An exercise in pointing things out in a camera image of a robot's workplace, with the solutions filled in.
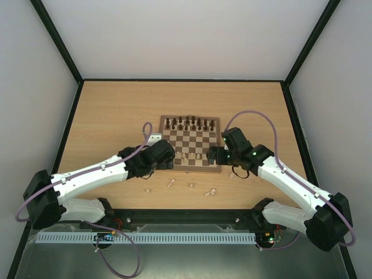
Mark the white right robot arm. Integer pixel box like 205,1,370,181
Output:
207,127,353,252

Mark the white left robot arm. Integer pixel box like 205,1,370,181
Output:
23,139,175,230

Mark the wooden folding chess board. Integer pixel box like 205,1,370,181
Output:
159,115,221,173

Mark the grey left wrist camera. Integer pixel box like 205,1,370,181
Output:
146,133,163,146

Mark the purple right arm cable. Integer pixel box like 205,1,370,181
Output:
225,110,357,251

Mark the black aluminium frame rail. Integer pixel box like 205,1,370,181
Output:
28,208,338,226

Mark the light blue cable duct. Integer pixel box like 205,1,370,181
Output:
35,232,256,245

